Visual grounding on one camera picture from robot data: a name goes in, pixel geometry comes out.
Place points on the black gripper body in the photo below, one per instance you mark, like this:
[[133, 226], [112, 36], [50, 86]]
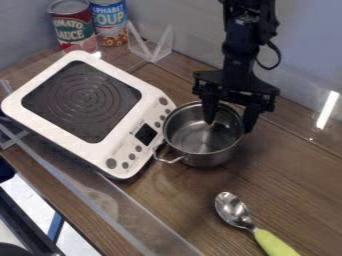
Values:
[[242, 93]]

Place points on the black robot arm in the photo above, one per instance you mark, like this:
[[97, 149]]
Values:
[[250, 26]]

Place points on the clear acrylic front barrier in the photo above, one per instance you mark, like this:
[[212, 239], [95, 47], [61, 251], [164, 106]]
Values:
[[113, 222]]

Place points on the white and black stove top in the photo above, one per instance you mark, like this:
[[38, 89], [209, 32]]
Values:
[[95, 110]]

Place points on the clear acrylic corner bracket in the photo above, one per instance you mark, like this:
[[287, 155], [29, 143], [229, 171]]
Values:
[[152, 51]]

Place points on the tomato sauce can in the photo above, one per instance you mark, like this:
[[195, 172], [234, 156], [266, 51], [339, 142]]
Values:
[[72, 24]]

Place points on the spoon with green handle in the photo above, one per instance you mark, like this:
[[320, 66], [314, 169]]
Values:
[[234, 213]]

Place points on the black metal table frame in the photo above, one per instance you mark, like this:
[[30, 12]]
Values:
[[36, 242]]

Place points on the alphabet soup can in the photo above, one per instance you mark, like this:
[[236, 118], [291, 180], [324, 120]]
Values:
[[109, 20]]

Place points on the silver pot with handles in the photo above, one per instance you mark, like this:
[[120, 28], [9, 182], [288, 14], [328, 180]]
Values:
[[193, 142]]

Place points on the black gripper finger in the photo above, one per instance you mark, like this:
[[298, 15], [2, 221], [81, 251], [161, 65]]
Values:
[[251, 115], [209, 102]]

